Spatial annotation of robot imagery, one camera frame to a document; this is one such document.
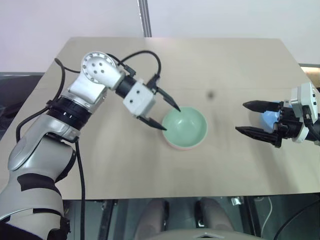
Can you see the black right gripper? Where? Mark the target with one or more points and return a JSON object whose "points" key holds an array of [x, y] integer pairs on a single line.
{"points": [[288, 125]]}

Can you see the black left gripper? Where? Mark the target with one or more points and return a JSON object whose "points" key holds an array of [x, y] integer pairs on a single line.
{"points": [[155, 90]]}

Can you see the green bowl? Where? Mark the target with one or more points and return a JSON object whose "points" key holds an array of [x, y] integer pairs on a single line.
{"points": [[185, 130]]}

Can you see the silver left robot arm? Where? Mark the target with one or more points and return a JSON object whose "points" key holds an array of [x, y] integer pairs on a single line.
{"points": [[97, 72]]}

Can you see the brown board with grey edge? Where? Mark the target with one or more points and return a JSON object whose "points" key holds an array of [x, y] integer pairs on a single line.
{"points": [[311, 68]]}

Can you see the small metal table clamp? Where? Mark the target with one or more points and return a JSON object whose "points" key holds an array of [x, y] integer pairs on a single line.
{"points": [[237, 200]]}

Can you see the grey metal pole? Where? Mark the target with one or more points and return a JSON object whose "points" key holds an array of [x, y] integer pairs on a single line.
{"points": [[146, 17]]}

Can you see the dark rounded shape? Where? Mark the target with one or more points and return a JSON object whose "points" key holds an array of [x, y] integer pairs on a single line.
{"points": [[153, 215], [213, 212]]}

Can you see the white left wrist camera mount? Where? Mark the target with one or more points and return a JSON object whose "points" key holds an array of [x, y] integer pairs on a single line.
{"points": [[138, 100]]}

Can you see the black table frame bar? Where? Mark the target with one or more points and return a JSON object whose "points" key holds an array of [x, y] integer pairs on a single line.
{"points": [[108, 220], [252, 215]]}

